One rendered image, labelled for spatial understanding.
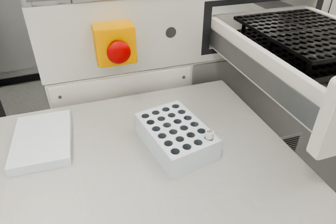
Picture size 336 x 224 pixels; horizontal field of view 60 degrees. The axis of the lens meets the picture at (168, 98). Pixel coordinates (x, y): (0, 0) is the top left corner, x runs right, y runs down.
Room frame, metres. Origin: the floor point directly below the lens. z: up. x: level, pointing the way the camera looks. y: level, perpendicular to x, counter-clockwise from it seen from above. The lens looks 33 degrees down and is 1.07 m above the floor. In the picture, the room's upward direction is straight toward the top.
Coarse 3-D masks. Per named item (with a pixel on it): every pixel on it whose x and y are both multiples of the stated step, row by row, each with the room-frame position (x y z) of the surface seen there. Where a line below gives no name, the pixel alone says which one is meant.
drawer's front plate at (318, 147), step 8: (328, 88) 0.27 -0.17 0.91; (328, 96) 0.27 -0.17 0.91; (328, 104) 0.26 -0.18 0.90; (320, 112) 0.27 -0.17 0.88; (328, 112) 0.26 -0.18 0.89; (320, 120) 0.27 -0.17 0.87; (328, 120) 0.26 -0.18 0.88; (320, 128) 0.26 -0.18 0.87; (328, 128) 0.26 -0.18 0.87; (312, 136) 0.27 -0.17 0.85; (320, 136) 0.26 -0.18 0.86; (328, 136) 0.26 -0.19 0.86; (312, 144) 0.27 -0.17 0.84; (320, 144) 0.26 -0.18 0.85; (328, 144) 0.26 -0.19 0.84; (312, 152) 0.26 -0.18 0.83; (320, 152) 0.26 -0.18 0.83; (328, 152) 0.26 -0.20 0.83
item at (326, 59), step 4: (328, 52) 0.40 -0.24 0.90; (332, 52) 0.40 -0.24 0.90; (304, 56) 0.38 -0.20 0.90; (308, 56) 0.38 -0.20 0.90; (312, 56) 0.38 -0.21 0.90; (316, 56) 0.39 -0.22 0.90; (320, 56) 0.39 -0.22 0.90; (324, 56) 0.38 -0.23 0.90; (328, 56) 0.39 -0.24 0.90; (332, 56) 0.39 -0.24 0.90; (304, 60) 0.38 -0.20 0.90; (308, 60) 0.37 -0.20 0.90; (312, 60) 0.37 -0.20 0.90; (316, 60) 0.37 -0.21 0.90; (320, 60) 0.37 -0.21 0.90; (324, 60) 0.37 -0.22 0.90; (328, 60) 0.38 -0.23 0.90; (332, 60) 0.38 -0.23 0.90; (312, 64) 0.37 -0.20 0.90; (316, 64) 0.37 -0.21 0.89
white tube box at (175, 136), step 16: (144, 112) 0.39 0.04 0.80; (160, 112) 0.39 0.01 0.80; (176, 112) 0.39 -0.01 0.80; (144, 128) 0.35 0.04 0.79; (160, 128) 0.35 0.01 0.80; (176, 128) 0.35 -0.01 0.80; (192, 128) 0.35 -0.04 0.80; (208, 128) 0.35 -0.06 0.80; (160, 144) 0.31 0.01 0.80; (176, 144) 0.31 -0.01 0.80; (192, 144) 0.31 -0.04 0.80; (208, 144) 0.31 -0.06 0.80; (160, 160) 0.31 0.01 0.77; (176, 160) 0.28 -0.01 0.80; (192, 160) 0.30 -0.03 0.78; (208, 160) 0.31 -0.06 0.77; (176, 176) 0.28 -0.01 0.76
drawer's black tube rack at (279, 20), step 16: (240, 16) 0.58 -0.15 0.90; (256, 16) 0.58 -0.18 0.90; (272, 16) 0.58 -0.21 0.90; (288, 16) 0.58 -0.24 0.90; (304, 16) 0.58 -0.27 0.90; (320, 16) 0.58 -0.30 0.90; (240, 32) 0.56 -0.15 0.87; (256, 32) 0.50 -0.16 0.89; (272, 32) 0.48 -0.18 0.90; (288, 32) 0.48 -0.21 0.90; (304, 32) 0.49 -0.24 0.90; (320, 32) 0.48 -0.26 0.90; (272, 48) 0.47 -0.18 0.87; (288, 48) 0.42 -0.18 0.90; (304, 48) 0.42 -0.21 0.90; (320, 48) 0.41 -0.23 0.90; (304, 64) 0.43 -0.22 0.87; (320, 64) 0.42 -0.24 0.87; (320, 80) 0.38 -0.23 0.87
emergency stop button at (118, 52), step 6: (114, 42) 0.45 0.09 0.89; (120, 42) 0.45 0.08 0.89; (108, 48) 0.45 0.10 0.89; (114, 48) 0.45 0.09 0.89; (120, 48) 0.45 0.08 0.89; (126, 48) 0.45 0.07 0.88; (108, 54) 0.45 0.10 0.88; (114, 54) 0.45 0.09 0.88; (120, 54) 0.45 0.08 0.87; (126, 54) 0.45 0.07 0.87; (114, 60) 0.45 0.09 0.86; (120, 60) 0.45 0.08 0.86; (126, 60) 0.46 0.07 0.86
